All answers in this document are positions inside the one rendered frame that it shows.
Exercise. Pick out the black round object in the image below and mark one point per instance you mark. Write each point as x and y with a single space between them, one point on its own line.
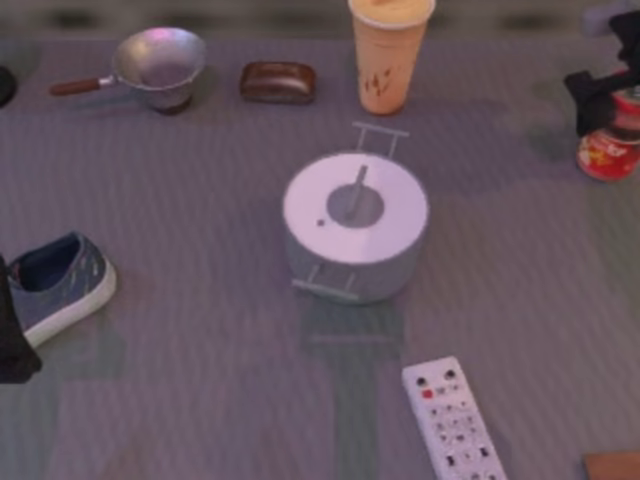
5 87

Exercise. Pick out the grey pot with white lid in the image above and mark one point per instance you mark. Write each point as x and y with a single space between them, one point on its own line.
355 220

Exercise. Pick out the red snack can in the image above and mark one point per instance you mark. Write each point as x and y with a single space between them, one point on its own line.
607 155

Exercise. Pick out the white remote control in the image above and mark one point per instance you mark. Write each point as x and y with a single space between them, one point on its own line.
452 420

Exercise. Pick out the blue canvas shoe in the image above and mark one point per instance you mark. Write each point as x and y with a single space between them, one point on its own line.
55 290

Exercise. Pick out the brown wooden board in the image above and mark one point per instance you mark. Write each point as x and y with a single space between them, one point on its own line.
615 467

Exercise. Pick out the orange drink plastic cup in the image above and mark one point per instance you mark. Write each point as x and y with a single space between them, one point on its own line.
387 55

